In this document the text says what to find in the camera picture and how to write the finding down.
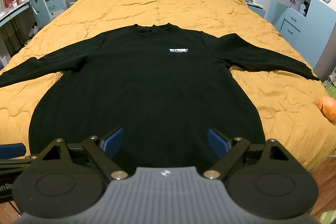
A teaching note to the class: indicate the black long sleeve sweater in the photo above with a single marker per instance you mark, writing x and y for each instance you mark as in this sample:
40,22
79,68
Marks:
165,86

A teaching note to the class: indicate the white blue wardrobe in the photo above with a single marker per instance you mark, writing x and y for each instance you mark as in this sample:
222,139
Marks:
309,27

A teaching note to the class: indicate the orange plush toy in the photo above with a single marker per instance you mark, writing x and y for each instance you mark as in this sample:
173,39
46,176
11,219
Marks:
327,106

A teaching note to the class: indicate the blue nightstand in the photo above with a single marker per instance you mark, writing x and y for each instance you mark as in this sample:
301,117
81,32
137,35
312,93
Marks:
256,7

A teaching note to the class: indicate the white blue desk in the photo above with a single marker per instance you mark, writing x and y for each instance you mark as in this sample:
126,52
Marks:
12,33

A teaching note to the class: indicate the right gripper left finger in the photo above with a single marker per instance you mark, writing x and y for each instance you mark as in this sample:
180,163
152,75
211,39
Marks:
101,150

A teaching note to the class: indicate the blue desk chair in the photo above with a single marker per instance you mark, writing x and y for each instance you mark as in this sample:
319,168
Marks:
41,12

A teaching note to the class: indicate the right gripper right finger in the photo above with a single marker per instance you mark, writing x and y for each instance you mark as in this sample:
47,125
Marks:
230,153

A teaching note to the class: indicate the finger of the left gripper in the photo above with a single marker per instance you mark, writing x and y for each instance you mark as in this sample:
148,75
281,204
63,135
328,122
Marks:
10,151

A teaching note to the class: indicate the mustard yellow quilt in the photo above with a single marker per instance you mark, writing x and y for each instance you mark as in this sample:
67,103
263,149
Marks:
286,103

